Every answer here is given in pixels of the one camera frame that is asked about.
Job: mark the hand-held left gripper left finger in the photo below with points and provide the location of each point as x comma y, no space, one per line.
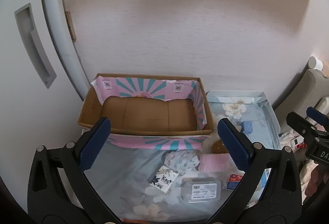
93,144

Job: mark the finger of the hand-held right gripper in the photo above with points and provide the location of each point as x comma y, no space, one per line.
314,113
299,122

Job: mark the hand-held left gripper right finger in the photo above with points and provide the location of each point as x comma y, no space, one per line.
234,144

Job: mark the pink fluffy plush item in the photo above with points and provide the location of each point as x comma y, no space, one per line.
214,163

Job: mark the white patterned cloth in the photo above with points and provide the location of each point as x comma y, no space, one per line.
183,162

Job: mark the pink printed cardboard box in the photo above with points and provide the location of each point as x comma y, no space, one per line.
151,108

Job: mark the cartoon print tissue packet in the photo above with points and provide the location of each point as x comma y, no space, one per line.
163,179

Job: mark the brown round snack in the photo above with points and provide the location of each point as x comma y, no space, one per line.
218,147

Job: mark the pink patterned cloth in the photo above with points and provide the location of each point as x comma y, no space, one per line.
295,144

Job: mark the beige padded furniture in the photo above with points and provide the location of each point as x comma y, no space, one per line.
300,92

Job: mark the small red blue box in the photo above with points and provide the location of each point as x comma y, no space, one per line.
234,179

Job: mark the blue floral bedding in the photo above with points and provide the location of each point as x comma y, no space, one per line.
128,175

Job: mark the white blue carton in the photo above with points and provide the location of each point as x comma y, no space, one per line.
265,180

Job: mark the clear plastic lidded container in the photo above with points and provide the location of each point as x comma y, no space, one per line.
201,189

